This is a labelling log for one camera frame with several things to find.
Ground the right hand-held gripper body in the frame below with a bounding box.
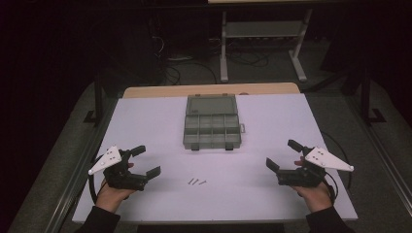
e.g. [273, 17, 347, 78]
[276, 146, 355, 188]

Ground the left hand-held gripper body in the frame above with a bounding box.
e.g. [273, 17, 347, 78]
[87, 145, 148, 192]

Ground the grey plastic compartment box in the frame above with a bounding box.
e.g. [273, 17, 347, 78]
[182, 93, 247, 151]

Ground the person's left hand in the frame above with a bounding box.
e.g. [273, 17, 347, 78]
[95, 179, 136, 214]

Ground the person's right hand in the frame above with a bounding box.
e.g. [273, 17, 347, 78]
[291, 180, 333, 214]

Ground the black metal stand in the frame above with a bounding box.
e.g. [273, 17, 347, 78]
[360, 67, 387, 124]
[83, 73, 105, 126]

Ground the wooden table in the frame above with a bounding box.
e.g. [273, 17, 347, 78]
[122, 82, 301, 99]

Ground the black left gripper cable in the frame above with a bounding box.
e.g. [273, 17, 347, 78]
[87, 154, 106, 206]

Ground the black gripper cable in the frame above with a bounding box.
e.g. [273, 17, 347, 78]
[87, 154, 106, 206]
[320, 130, 354, 192]

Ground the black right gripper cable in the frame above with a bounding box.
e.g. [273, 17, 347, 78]
[320, 130, 354, 192]

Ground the black floor cable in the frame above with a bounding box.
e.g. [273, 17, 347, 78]
[160, 57, 219, 85]
[225, 50, 270, 68]

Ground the white metal desk frame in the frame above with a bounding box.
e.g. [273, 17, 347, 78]
[219, 9, 314, 83]

